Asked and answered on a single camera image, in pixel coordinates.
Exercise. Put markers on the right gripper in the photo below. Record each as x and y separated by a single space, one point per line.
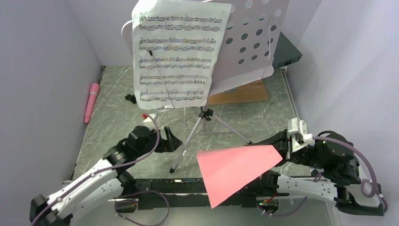
280 142

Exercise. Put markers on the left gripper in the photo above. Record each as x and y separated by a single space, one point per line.
168 145

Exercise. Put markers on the pink sheet music page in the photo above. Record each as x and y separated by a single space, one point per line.
226 171

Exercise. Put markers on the lilac perforated music stand desk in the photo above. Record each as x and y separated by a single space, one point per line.
249 42

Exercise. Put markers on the white sheet music page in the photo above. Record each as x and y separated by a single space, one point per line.
175 49

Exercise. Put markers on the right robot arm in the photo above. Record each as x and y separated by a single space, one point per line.
343 176

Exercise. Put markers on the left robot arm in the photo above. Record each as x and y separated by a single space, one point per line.
107 179

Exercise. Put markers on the wooden board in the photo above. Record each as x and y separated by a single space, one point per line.
251 92

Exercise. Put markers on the black microphone desk stand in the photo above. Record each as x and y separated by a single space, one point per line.
131 98

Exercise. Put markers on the dark teal rack unit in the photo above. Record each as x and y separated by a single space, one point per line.
286 53

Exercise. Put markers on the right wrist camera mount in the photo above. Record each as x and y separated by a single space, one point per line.
297 130

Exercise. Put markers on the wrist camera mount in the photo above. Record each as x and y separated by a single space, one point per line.
297 130
149 119

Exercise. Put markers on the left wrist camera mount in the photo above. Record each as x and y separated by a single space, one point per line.
149 119

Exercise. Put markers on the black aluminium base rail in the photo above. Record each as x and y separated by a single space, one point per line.
189 192

